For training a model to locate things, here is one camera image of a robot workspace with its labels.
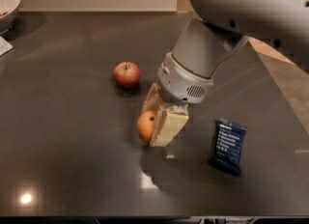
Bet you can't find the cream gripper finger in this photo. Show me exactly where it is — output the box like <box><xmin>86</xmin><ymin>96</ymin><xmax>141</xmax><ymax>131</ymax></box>
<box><xmin>150</xmin><ymin>104</ymin><xmax>189</xmax><ymax>147</ymax></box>
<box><xmin>141</xmin><ymin>83</ymin><xmax>168</xmax><ymax>113</ymax></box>

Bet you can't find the orange fruit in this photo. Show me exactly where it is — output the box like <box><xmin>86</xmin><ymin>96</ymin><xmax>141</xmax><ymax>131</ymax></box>
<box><xmin>136</xmin><ymin>110</ymin><xmax>156</xmax><ymax>144</ymax></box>

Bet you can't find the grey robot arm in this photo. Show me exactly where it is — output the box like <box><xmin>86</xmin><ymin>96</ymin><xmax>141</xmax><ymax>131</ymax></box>
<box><xmin>137</xmin><ymin>0</ymin><xmax>309</xmax><ymax>147</ymax></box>

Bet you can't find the red apple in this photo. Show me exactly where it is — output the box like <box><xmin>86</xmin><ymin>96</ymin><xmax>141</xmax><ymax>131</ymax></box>
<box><xmin>113</xmin><ymin>61</ymin><xmax>141</xmax><ymax>89</ymax></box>

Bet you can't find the dark blue snack bar wrapper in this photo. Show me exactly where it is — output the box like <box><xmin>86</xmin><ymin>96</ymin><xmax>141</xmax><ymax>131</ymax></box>
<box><xmin>209</xmin><ymin>118</ymin><xmax>247</xmax><ymax>177</ymax></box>

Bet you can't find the white paper sheet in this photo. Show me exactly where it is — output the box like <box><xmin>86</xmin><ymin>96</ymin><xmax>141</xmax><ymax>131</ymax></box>
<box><xmin>0</xmin><ymin>36</ymin><xmax>14</xmax><ymax>57</ymax></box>

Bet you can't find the white bowl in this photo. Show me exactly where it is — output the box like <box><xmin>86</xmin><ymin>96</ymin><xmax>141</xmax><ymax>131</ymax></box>
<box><xmin>0</xmin><ymin>0</ymin><xmax>21</xmax><ymax>34</ymax></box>

